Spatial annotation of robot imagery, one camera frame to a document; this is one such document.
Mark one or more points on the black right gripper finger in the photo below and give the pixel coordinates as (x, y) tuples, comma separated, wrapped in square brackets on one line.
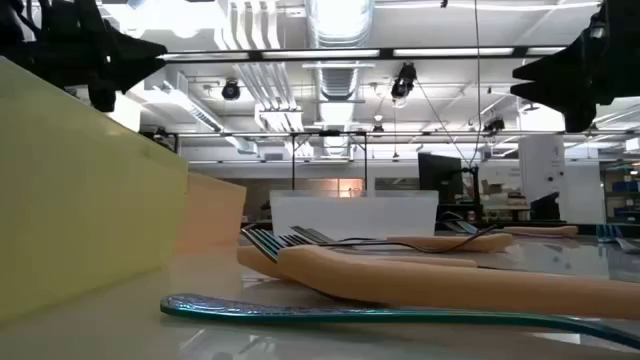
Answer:
[(565, 65), (560, 94)]

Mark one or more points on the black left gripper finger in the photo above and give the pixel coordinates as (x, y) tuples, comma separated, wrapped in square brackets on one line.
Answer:
[(127, 70), (127, 45)]

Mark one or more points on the yellow mat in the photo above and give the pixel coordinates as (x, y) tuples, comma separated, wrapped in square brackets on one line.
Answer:
[(75, 200)]

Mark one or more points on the iridescent teal fork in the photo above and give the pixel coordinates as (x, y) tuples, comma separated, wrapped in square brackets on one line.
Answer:
[(262, 242), (250, 310), (467, 227), (607, 232)]

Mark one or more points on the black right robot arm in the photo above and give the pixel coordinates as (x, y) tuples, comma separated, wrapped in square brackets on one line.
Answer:
[(632, 45)]

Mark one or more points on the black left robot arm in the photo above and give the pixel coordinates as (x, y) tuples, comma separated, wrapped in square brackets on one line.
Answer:
[(12, 30)]

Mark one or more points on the white tall cabinet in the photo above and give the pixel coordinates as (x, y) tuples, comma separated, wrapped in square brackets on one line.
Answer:
[(542, 170)]

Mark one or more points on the storage shelf with blue bins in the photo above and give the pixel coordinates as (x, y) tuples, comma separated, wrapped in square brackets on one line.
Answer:
[(622, 190)]

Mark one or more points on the black overhead light bar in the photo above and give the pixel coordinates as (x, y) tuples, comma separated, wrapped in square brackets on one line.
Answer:
[(255, 54)]

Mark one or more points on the black computer monitor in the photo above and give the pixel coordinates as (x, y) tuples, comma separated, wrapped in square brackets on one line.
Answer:
[(440, 175)]

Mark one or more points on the orange mat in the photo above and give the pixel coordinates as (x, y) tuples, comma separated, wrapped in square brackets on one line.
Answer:
[(215, 210)]

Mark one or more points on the clear plastic bin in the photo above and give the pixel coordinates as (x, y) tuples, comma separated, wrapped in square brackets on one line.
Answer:
[(350, 215)]

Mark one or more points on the black ceiling camera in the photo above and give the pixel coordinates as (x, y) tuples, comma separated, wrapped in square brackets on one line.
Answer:
[(404, 82), (230, 90)]

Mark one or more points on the black metal table frame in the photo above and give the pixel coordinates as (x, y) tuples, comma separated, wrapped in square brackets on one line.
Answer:
[(586, 226)]

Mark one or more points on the black background metal frame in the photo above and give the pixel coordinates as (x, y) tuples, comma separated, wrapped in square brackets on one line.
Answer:
[(293, 160)]

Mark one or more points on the silver ventilation duct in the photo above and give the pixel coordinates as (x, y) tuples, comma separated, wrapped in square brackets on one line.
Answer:
[(340, 30)]

